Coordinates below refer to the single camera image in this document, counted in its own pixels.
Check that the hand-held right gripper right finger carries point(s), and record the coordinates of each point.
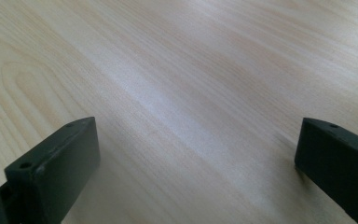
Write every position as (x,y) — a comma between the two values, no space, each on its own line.
(338,165)

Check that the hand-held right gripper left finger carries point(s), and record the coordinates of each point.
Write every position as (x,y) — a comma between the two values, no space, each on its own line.
(52,174)

